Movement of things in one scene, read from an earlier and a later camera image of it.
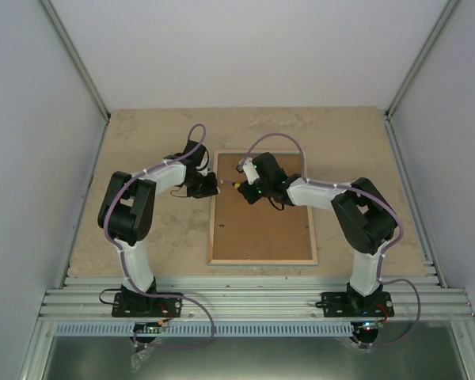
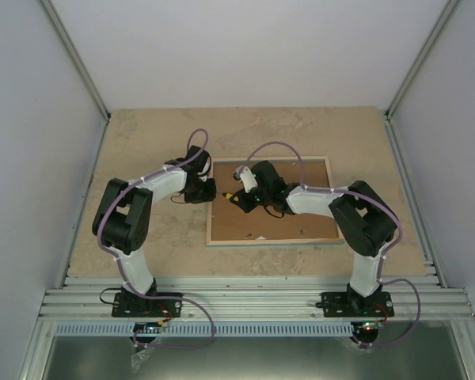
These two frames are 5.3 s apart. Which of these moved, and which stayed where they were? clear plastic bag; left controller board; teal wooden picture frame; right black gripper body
Moved: teal wooden picture frame
Stayed: left controller board; right black gripper body; clear plastic bag
